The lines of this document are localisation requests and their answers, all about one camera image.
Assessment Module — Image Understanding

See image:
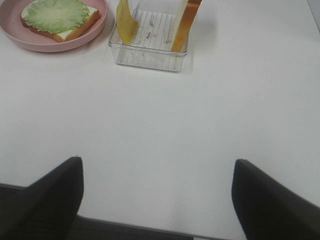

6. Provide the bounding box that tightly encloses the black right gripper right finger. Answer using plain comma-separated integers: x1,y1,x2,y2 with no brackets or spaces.
231,159,320,240

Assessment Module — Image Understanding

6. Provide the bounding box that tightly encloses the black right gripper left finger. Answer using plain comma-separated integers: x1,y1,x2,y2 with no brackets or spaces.
0,156,83,240

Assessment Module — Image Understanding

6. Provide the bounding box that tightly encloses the green lettuce leaf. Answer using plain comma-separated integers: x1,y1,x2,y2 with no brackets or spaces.
21,0,90,34

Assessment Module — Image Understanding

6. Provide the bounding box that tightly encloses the bread slice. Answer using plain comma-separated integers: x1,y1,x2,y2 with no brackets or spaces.
170,0,202,52
20,0,101,43

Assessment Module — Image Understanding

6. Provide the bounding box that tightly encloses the pink round plate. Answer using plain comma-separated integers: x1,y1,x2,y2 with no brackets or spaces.
0,0,108,53

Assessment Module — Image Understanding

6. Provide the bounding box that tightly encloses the right clear plastic container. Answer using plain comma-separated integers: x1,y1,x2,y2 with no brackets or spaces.
108,8,188,73

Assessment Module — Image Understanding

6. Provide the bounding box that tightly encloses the yellow cheese slice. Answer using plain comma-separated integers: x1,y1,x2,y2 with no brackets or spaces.
116,0,139,46

